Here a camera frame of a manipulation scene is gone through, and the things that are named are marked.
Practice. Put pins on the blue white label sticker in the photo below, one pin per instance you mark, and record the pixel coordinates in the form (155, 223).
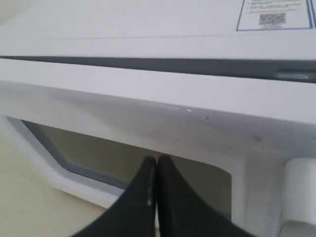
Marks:
(262, 15)

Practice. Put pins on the white microwave door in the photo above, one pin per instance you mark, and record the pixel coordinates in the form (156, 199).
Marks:
(246, 146)

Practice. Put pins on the white Midea microwave oven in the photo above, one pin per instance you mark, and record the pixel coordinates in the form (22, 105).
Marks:
(196, 37)

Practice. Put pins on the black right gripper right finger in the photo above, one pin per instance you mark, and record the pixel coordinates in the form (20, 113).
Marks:
(183, 213)

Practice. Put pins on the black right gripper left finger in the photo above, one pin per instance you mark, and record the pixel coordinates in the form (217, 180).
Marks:
(133, 213)

